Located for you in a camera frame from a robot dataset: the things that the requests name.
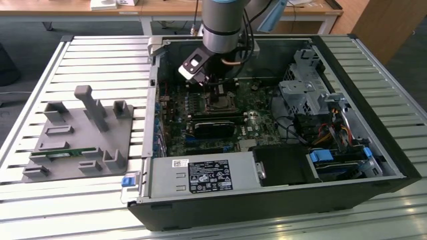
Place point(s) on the black graphics card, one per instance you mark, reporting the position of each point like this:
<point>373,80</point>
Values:
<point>213,130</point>

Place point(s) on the metal CPU socket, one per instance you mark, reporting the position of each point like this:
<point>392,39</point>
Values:
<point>209,108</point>

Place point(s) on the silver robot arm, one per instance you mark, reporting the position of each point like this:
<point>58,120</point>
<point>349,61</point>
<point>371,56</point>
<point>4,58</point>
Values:
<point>221,25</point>

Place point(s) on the black PC case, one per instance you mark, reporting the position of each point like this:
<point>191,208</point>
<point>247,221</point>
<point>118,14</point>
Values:
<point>233,212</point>

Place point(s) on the silver drive cage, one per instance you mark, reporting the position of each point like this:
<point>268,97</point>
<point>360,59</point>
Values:
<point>296,88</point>

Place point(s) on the wooden desk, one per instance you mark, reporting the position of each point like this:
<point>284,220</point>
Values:
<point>160,8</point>

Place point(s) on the blue disk carrier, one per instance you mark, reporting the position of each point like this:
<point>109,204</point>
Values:
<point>320,157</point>

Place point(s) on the grey parts rack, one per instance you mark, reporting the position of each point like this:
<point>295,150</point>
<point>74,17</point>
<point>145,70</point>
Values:
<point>76,150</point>

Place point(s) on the white box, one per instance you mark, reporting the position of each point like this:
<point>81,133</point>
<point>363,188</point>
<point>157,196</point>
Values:
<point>102,6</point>
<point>128,2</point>

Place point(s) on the silver CPU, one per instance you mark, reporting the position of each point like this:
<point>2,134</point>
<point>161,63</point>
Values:
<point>223,103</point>

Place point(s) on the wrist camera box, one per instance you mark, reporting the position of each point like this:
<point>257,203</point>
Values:
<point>195,62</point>

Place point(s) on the blue case latch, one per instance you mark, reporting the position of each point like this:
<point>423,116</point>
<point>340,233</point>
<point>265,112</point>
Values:
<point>129,181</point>

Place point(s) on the silver chipset heatsink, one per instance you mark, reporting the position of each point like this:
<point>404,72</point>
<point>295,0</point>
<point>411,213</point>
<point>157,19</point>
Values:
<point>247,145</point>

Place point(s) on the green RAM stick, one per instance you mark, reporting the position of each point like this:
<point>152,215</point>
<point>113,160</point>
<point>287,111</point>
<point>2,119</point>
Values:
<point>73,151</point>

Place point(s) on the pale blue teach pendant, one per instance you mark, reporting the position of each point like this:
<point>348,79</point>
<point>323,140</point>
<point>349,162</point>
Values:
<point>269,17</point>

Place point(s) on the grey power supply unit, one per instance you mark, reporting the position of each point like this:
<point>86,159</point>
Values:
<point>167,170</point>

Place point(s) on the blue bay clip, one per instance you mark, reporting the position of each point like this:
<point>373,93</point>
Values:
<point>367,153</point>

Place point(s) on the wooden cabinet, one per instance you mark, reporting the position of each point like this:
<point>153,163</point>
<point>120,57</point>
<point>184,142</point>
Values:
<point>387,25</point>

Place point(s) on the green motherboard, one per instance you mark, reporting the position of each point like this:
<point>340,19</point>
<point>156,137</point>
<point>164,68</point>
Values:
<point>260,130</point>

